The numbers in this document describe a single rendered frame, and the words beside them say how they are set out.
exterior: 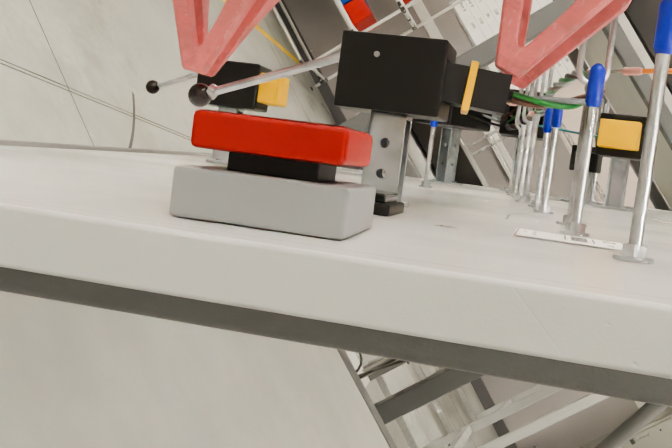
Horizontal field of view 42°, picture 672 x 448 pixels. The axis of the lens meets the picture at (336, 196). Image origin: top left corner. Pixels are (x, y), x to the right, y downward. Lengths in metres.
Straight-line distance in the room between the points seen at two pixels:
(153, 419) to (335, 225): 0.56
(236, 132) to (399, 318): 0.08
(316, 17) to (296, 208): 8.42
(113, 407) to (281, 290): 0.53
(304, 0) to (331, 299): 8.56
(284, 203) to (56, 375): 0.47
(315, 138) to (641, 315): 0.11
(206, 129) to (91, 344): 0.51
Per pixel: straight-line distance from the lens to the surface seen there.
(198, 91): 0.50
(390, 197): 0.41
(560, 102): 0.47
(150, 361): 0.84
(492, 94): 0.45
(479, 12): 8.33
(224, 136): 0.27
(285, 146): 0.26
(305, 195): 0.26
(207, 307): 0.39
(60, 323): 0.75
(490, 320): 0.22
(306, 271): 0.23
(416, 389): 1.50
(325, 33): 8.60
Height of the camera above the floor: 1.17
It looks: 10 degrees down
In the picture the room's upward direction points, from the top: 61 degrees clockwise
